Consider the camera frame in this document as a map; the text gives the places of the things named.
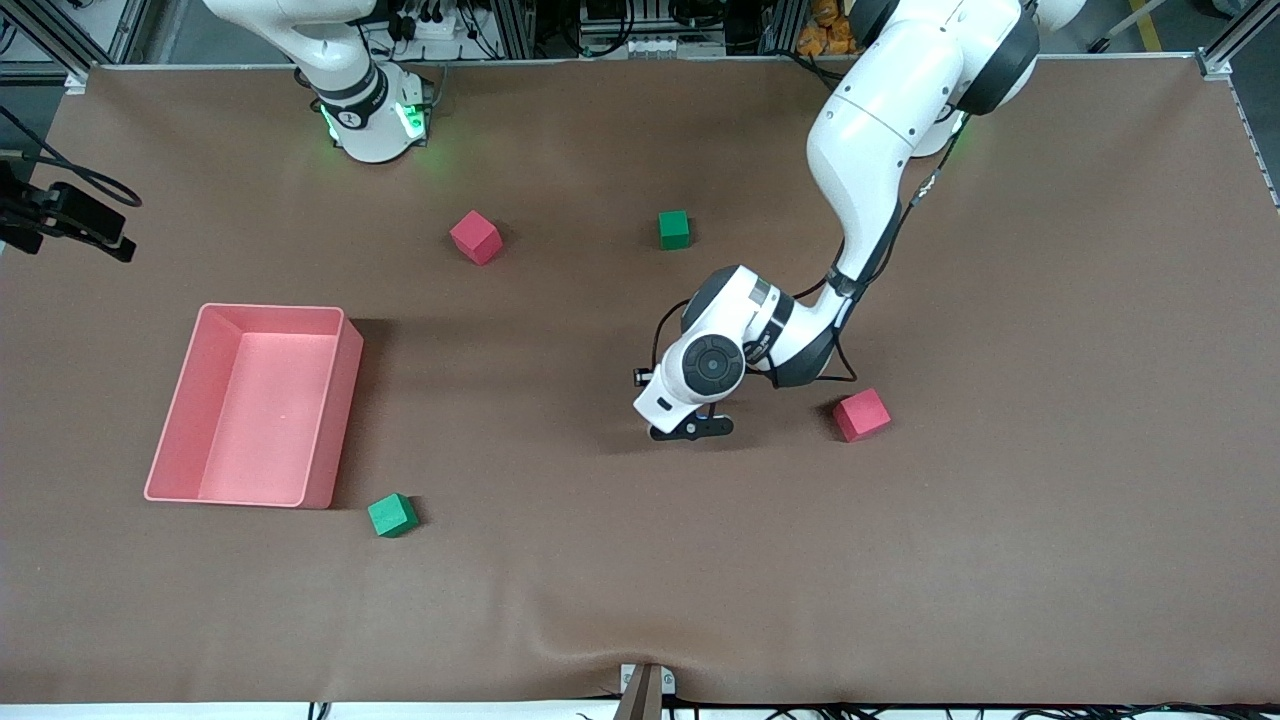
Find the white power strip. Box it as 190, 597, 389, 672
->
385, 8, 463, 43

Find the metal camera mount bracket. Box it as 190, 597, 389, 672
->
612, 662, 677, 720

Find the orange snack bag pile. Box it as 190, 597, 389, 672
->
797, 0, 851, 57

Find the white connector block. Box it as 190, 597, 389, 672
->
625, 37, 728, 58

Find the pink plastic bin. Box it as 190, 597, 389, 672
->
143, 303, 364, 510

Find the aluminium frame post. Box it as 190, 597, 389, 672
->
503, 0, 538, 59
763, 0, 807, 56

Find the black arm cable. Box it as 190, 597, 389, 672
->
653, 110, 966, 386
0, 105, 143, 208

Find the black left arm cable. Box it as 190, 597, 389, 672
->
653, 110, 966, 386

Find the pink foam cube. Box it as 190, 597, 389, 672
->
449, 210, 504, 267
831, 388, 893, 444

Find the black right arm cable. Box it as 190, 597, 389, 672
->
0, 105, 143, 208

